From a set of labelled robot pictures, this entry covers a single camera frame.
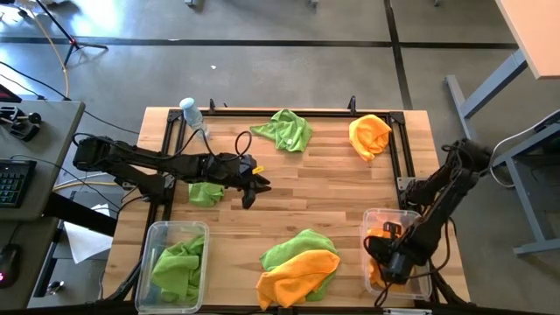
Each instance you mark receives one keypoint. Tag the pale blue air freshener bottle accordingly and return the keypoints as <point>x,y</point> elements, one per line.
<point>192,114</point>

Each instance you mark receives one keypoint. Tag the yellow tape tag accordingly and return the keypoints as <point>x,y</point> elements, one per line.
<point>258,170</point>

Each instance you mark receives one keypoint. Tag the grey desk frame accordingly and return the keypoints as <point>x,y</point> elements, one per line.
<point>525,197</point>

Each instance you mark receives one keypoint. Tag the clear plastic bin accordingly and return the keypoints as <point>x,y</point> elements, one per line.
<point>417,288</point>
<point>146,302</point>
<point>306,113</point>

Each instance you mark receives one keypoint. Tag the black laptop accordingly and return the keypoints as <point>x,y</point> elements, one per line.
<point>9,95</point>

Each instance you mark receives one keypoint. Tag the metal caster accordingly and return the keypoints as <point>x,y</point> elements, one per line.
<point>56,287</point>

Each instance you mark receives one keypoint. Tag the black gadget with knob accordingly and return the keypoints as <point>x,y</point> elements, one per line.
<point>24,127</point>

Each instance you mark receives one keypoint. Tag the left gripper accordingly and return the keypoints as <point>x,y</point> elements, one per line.
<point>247,175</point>

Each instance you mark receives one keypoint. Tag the black keyboard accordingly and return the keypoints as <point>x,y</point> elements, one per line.
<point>15,184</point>

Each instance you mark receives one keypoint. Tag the white label strip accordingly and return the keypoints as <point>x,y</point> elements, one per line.
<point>407,311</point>

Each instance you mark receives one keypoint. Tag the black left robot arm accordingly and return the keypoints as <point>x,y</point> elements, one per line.
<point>144,159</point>

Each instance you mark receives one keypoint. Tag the black desk crossbar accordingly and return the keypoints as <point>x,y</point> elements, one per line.
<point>79,214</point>

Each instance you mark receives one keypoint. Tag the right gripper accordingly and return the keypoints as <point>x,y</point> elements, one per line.
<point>385,247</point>

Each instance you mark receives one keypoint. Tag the grey table leg frame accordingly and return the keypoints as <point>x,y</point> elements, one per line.
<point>464,109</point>

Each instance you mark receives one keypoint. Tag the black clamp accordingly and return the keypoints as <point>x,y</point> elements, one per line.
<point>352,104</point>
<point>212,106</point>

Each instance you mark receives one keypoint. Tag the small white paper sheet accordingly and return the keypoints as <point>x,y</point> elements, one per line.
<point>101,210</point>

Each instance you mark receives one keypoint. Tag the grey desk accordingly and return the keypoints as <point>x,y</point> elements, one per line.
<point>35,236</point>
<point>52,127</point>

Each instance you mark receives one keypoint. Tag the black tripod stand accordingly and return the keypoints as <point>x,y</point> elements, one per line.
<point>74,44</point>

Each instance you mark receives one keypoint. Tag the wooden table top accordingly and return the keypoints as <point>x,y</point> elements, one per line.
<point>534,30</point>

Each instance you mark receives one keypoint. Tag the black computer mouse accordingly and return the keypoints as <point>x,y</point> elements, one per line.
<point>9,264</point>

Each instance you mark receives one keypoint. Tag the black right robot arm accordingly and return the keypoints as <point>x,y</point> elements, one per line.
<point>442,205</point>

